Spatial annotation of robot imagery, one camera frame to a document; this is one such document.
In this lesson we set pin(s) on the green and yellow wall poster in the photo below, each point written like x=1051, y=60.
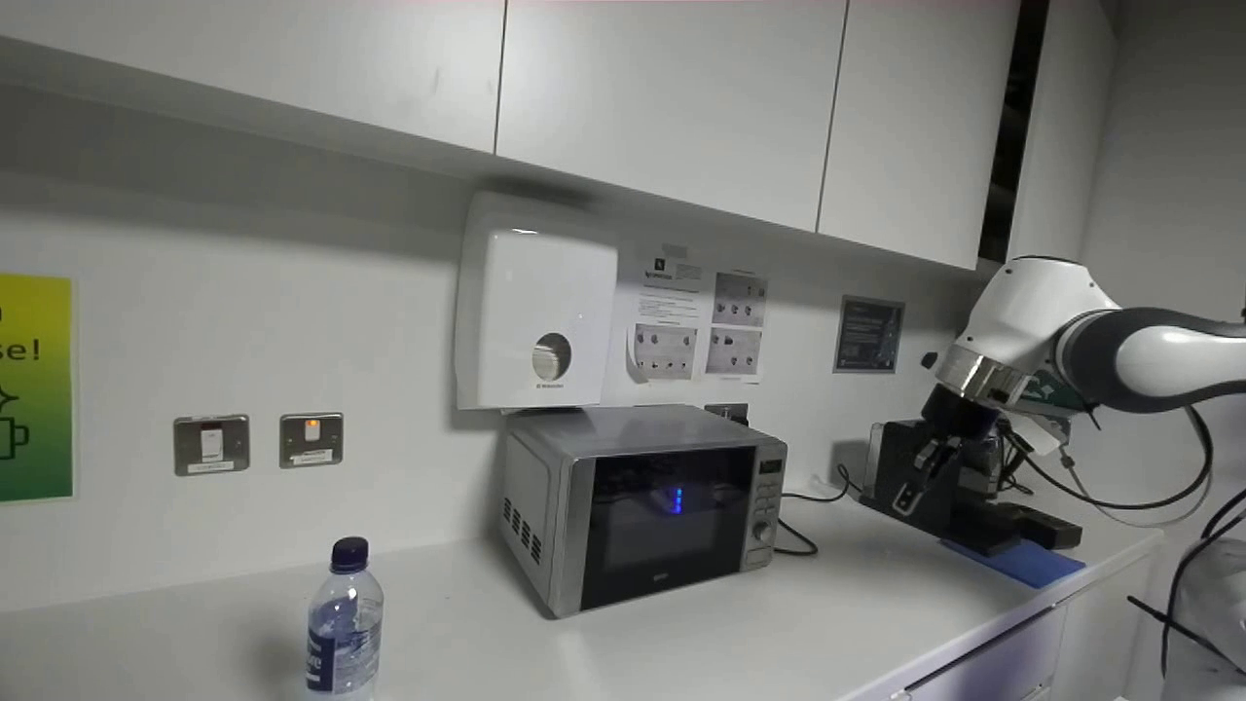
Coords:
x=32, y=391

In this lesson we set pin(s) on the white notice with logo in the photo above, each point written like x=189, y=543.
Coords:
x=664, y=314

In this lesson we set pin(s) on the clear plastic water bottle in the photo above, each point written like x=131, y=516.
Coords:
x=345, y=638

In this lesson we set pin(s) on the wide white wall cabinet door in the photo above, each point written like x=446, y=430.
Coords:
x=259, y=54

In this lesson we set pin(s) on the silver double wall socket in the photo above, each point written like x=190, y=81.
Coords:
x=851, y=464

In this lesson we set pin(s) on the white base cabinet front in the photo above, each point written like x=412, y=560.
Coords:
x=1102, y=624

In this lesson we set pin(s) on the silver microwave with black door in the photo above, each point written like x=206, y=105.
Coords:
x=664, y=529

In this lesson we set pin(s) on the dark framed wall sign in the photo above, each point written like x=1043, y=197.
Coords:
x=869, y=338

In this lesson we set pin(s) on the medium white wall cabinet door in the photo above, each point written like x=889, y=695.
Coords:
x=673, y=92

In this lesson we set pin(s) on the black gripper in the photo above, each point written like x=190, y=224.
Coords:
x=957, y=419

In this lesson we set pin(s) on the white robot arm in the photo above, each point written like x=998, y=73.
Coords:
x=1038, y=305

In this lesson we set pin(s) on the small dark wall plate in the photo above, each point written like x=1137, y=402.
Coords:
x=729, y=414

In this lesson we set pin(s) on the narrow white wall cabinet door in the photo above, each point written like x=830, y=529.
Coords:
x=915, y=118

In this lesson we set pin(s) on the black coffee machine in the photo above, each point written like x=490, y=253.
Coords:
x=1025, y=529

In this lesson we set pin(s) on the blue mat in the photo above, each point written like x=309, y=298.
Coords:
x=1038, y=568

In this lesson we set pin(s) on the white paper towel dispenser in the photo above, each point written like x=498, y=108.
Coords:
x=532, y=314

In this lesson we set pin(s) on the silver switch plate orange light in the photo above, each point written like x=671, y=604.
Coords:
x=311, y=442

